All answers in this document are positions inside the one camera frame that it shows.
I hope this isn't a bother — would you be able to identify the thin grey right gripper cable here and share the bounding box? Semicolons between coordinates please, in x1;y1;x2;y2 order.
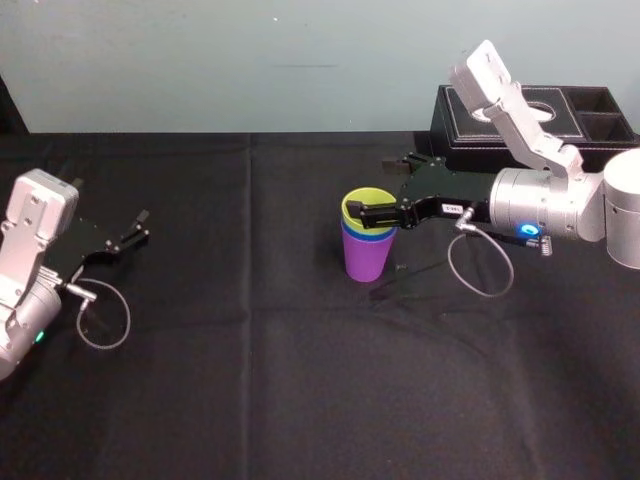
447;206;552;299

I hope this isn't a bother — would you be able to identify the black leather organizer box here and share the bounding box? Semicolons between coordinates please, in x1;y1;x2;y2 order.
428;83;640;174

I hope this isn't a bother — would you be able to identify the thin grey left gripper cable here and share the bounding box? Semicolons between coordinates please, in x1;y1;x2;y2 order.
60;278;133;350

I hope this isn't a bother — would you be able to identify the white tissue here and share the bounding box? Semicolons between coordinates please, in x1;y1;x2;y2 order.
472;101;557;123

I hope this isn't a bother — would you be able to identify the blue plastic cup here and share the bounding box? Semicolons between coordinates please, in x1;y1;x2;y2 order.
340;213;399;245

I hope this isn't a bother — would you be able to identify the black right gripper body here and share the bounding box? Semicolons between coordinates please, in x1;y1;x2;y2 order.
396;164;494;230

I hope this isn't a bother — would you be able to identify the thin grey gripper cable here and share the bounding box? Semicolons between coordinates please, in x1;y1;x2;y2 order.
60;278;133;350
447;206;552;299

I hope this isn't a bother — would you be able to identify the black panel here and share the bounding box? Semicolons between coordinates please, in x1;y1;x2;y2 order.
0;73;30;135

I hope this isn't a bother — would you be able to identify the black tablecloth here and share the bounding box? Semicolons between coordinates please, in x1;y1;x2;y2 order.
0;130;640;480

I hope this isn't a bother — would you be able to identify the purple plastic cup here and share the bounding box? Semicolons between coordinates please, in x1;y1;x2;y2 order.
340;222;399;284

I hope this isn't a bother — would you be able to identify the green plastic cup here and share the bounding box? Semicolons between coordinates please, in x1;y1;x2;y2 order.
340;186;402;239

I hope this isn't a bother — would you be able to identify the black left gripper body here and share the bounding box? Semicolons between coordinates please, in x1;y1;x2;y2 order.
41;214;125;287

